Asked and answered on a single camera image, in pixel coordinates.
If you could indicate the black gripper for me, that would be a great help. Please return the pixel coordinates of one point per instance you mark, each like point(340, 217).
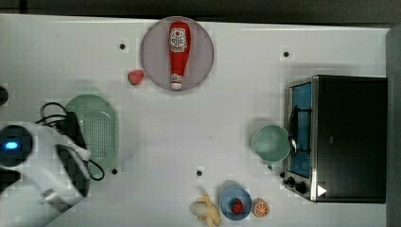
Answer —
point(69, 126)

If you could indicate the green oval strainer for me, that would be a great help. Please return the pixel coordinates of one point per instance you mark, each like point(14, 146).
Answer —
point(98, 122)

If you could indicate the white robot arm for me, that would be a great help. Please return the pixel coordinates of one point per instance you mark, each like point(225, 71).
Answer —
point(53, 162)

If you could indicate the red strawberry near plate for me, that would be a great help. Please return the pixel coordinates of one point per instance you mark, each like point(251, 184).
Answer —
point(135, 77)

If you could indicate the grey round plate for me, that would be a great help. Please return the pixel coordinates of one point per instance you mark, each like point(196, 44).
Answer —
point(155, 56)

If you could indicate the red ketchup bottle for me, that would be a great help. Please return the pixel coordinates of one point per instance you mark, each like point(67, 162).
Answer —
point(179, 45)

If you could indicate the peeled banana toy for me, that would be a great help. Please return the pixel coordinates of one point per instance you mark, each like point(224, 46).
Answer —
point(204, 209)

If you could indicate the blue small bowl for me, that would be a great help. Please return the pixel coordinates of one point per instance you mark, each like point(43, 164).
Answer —
point(235, 192)

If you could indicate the strawberry in blue bowl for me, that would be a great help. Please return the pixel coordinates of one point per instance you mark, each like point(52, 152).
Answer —
point(236, 206)

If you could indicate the green mug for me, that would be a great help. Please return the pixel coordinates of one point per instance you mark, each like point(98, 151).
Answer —
point(270, 144)

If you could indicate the orange half slice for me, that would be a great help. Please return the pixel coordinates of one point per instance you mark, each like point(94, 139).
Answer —
point(260, 208)

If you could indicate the black toaster oven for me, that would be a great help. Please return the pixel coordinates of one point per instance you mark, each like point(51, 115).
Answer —
point(337, 134)

